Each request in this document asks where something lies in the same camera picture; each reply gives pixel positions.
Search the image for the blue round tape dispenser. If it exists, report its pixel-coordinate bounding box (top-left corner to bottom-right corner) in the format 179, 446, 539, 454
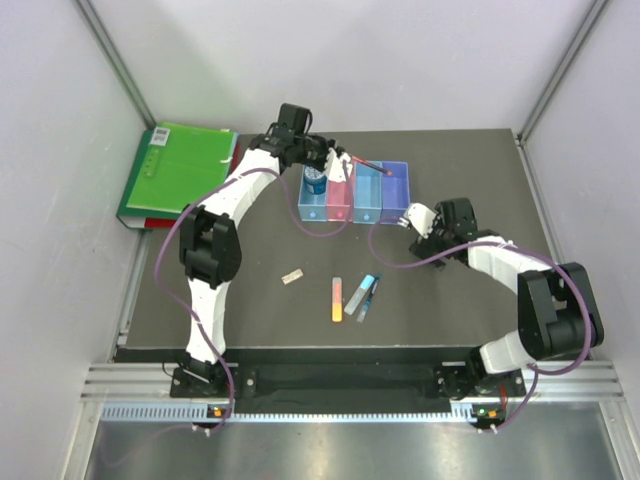
302, 166, 327, 195

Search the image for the pink bin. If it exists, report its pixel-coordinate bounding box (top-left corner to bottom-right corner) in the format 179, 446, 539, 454
326, 179, 354, 222

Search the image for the red pen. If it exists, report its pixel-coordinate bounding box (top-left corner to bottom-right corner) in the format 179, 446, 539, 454
351, 155, 393, 176

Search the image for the teal blue bin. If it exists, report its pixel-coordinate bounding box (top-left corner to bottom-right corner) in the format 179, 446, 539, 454
353, 164, 382, 224

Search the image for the green folder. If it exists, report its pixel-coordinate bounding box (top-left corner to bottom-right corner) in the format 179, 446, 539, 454
127, 122, 238, 216

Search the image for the red folder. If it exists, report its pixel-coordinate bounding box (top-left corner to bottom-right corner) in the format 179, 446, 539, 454
143, 217, 176, 229

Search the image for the light blue bin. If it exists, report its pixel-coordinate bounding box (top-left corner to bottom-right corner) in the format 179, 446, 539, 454
298, 170, 327, 222

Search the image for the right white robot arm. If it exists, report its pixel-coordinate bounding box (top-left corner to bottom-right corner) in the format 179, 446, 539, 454
401, 198, 604, 396

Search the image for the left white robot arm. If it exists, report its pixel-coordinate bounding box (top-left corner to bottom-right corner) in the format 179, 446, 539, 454
175, 103, 348, 398

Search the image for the light blue highlighter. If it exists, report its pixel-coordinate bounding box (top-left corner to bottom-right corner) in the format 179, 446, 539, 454
344, 274, 375, 315

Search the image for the blue pen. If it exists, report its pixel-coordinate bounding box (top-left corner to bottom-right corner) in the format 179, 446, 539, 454
357, 273, 381, 323

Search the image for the orange highlighter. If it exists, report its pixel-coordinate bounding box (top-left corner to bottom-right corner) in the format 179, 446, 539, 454
331, 277, 343, 323

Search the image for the white eraser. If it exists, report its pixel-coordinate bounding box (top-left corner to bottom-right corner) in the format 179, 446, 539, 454
281, 269, 304, 285

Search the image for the dark green binder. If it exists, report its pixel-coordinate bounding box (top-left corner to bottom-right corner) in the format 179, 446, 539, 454
116, 130, 177, 229

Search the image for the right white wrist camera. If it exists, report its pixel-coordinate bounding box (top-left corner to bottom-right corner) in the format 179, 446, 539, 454
398, 203, 437, 238

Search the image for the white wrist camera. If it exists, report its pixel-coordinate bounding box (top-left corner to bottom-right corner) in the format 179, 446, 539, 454
324, 148, 353, 183
398, 203, 437, 238

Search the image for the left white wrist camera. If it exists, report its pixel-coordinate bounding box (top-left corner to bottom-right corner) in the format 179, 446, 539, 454
324, 148, 353, 183

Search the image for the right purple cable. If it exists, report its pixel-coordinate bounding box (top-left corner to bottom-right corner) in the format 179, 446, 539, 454
368, 217, 599, 435

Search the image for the purple cable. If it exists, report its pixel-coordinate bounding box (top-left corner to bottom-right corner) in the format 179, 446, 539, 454
154, 167, 351, 436
368, 217, 599, 435

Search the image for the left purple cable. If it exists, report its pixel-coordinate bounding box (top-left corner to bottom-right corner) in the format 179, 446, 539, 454
154, 167, 351, 436

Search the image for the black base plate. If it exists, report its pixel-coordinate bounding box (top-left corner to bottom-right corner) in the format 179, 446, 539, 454
170, 361, 525, 410

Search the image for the grey slotted cable duct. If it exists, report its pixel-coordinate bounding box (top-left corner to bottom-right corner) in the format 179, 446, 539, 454
101, 402, 499, 424

